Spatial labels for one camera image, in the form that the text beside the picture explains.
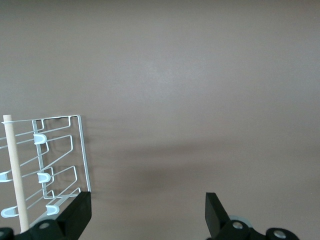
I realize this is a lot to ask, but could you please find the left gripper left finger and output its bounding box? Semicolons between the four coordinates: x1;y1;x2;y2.
0;191;93;240

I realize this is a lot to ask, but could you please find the white wire cup rack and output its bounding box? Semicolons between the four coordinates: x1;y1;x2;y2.
0;114;91;232

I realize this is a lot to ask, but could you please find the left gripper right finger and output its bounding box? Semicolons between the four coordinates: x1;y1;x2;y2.
205;191;301;240

